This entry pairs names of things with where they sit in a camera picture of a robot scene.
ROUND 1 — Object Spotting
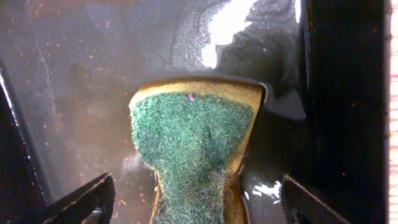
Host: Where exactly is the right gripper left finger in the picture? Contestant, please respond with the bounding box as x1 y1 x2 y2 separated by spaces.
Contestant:
6 172 116 224

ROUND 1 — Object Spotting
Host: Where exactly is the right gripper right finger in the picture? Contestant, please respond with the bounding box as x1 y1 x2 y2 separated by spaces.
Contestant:
280 174 350 224

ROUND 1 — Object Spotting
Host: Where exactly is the green yellow sponge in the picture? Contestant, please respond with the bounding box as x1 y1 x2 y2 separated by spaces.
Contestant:
129 78 267 223

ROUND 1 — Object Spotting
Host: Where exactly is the black water tray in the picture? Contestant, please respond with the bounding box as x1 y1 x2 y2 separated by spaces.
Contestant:
1 1 389 223

